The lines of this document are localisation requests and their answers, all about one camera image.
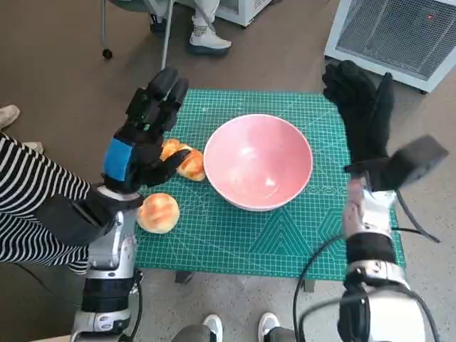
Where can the white vented cabinet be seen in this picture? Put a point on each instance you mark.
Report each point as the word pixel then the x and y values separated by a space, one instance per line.
pixel 392 35

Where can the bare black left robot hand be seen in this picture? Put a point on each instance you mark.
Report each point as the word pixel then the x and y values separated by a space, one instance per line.
pixel 142 156

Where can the white sneaker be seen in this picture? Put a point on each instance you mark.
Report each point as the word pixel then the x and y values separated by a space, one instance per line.
pixel 213 325
pixel 268 323

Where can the pink bowl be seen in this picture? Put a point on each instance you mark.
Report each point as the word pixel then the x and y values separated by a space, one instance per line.
pixel 256 160

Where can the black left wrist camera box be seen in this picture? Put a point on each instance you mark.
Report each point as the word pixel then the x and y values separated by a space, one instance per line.
pixel 89 221

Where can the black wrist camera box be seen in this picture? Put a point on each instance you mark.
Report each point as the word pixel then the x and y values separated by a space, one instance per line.
pixel 420 160
pixel 89 221

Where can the seated person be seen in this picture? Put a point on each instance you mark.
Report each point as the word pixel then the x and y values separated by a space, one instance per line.
pixel 206 39

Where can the green cutting mat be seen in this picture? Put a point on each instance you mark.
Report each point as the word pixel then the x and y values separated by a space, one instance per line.
pixel 249 242

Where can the grey wheeled chair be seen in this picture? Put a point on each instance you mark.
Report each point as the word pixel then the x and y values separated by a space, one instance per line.
pixel 166 42

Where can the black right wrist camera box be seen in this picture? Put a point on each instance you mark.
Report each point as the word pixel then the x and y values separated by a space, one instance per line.
pixel 420 160

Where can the dark table leg bracket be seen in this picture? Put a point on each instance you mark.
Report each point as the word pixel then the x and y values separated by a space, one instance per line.
pixel 309 285
pixel 184 278

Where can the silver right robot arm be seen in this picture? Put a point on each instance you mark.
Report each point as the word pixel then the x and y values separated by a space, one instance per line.
pixel 370 249

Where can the round toy bread bun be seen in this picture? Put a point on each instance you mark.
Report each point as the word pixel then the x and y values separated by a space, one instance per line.
pixel 158 213

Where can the glazed twisted toy bread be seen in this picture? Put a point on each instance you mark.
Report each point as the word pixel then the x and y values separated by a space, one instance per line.
pixel 194 167

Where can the white appliance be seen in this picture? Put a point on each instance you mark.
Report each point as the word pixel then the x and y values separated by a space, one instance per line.
pixel 242 12

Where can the beige shoe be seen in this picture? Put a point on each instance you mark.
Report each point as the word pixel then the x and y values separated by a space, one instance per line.
pixel 8 115
pixel 32 146

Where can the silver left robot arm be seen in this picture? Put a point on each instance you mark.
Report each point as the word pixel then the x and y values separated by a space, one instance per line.
pixel 110 246

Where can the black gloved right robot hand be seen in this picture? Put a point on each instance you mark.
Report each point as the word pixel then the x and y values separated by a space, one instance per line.
pixel 363 117

